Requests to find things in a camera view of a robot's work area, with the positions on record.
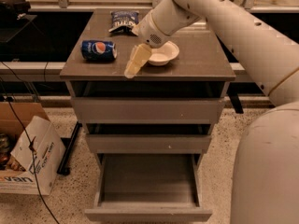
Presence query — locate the grey drawer cabinet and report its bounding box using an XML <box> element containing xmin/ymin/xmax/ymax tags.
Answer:
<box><xmin>59</xmin><ymin>8</ymin><xmax>237</xmax><ymax>156</ymax></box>

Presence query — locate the cardboard box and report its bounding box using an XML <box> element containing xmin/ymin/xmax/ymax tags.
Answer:
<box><xmin>0</xmin><ymin>102</ymin><xmax>65</xmax><ymax>195</ymax></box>

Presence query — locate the black table leg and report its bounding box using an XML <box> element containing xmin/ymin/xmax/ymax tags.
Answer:
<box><xmin>57</xmin><ymin>122</ymin><xmax>82</xmax><ymax>175</ymax></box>

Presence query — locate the grey top drawer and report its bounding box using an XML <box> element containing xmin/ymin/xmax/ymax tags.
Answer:
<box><xmin>67</xmin><ymin>80</ymin><xmax>227</xmax><ymax>124</ymax></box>

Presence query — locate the grey bottom drawer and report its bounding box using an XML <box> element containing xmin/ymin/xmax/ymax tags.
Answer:
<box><xmin>85</xmin><ymin>154</ymin><xmax>212</xmax><ymax>222</ymax></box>

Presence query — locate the white paper bowl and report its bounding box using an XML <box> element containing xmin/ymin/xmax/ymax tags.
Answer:
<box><xmin>149</xmin><ymin>41</ymin><xmax>179</xmax><ymax>66</ymax></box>

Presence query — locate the blue chip bag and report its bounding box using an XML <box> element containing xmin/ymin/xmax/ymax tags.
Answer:
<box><xmin>109</xmin><ymin>10</ymin><xmax>139</xmax><ymax>33</ymax></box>

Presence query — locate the grey drawer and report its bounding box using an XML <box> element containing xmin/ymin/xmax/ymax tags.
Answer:
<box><xmin>86</xmin><ymin>124</ymin><xmax>211</xmax><ymax>154</ymax></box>
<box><xmin>67</xmin><ymin>80</ymin><xmax>227</xmax><ymax>124</ymax></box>
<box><xmin>85</xmin><ymin>154</ymin><xmax>212</xmax><ymax>222</ymax></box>

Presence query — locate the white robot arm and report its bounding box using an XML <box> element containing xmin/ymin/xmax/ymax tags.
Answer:
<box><xmin>124</xmin><ymin>0</ymin><xmax>299</xmax><ymax>224</ymax></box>

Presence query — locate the blue pepsi can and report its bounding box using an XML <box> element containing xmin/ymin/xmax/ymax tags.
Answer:
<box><xmin>81</xmin><ymin>40</ymin><xmax>117</xmax><ymax>62</ymax></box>

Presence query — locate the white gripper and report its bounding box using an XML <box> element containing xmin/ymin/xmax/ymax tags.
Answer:
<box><xmin>124</xmin><ymin>9</ymin><xmax>171</xmax><ymax>78</ymax></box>

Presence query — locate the black cable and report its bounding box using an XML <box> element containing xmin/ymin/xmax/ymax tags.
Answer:
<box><xmin>0</xmin><ymin>61</ymin><xmax>62</xmax><ymax>224</ymax></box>

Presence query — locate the grey middle drawer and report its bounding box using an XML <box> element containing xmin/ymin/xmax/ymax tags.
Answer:
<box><xmin>86</xmin><ymin>124</ymin><xmax>211</xmax><ymax>154</ymax></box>

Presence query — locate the black bag on desk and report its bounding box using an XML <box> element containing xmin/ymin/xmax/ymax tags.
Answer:
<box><xmin>0</xmin><ymin>0</ymin><xmax>31</xmax><ymax>22</ymax></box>

